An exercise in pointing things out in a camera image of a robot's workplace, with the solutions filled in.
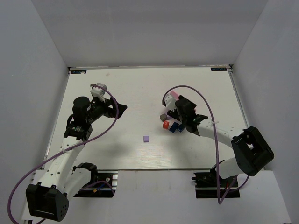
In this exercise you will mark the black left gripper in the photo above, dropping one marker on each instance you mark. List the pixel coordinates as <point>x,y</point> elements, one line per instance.
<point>111,107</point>

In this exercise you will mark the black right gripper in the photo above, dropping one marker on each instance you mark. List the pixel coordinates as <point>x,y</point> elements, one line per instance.
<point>175,115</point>

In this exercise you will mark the long dark blue block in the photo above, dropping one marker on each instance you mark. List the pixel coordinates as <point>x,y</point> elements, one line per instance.
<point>174,127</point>

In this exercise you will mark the small dark blue block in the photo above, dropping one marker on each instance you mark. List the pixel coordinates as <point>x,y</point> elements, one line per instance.
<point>180,128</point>

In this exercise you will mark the olive grey wood cube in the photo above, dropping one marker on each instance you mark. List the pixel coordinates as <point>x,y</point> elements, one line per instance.
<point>163,117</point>

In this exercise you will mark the red letter wood cube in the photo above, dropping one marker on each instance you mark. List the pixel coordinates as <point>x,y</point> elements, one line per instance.
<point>166,124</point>

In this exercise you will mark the pink plastic box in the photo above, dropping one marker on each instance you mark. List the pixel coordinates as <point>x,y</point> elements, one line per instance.
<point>174,94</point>

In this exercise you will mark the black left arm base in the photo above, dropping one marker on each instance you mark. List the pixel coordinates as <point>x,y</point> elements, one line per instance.
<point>99,181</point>

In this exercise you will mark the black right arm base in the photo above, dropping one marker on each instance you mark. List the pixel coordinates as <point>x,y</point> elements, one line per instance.
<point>206,186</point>

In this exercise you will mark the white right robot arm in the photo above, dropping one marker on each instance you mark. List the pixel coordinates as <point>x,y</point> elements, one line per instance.
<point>252,152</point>

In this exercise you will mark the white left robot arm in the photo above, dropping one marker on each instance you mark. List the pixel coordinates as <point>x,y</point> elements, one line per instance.
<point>50,197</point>

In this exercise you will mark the blue label right corner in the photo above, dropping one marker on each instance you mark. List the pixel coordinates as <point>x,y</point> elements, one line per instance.
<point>218,69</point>

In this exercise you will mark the blue label corner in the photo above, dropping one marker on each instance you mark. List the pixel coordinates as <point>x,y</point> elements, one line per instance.
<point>218,69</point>
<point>78,71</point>

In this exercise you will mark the blue label left corner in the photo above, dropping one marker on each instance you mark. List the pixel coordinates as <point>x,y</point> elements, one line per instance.
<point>78,71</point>

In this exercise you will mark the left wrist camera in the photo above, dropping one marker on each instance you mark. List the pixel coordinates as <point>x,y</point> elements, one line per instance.
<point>98,91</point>

